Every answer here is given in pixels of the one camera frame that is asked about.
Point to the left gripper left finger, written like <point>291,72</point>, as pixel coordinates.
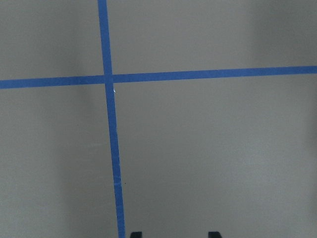
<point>136,235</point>

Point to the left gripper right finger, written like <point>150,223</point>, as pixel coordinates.
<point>214,234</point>

